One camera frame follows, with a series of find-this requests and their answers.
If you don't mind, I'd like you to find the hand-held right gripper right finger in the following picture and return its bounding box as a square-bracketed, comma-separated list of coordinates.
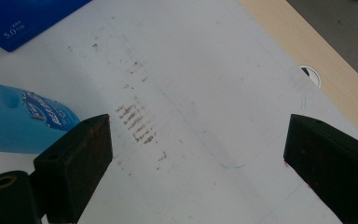
[282, 113, 358, 224]

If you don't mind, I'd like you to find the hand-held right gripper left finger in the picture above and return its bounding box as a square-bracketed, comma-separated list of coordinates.
[33, 113, 114, 224]

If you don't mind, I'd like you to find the blue plastic bottle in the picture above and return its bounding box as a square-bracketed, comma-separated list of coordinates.
[0, 76, 82, 155]

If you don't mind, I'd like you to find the blue cardboard box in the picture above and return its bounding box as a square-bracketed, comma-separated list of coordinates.
[0, 0, 92, 53]

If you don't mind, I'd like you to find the light wooden table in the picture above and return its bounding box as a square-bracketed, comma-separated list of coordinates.
[237, 0, 358, 148]

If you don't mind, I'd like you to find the white board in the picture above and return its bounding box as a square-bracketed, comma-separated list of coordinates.
[0, 0, 358, 224]

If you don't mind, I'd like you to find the round cable hole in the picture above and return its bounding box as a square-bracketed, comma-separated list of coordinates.
[298, 64, 322, 89]

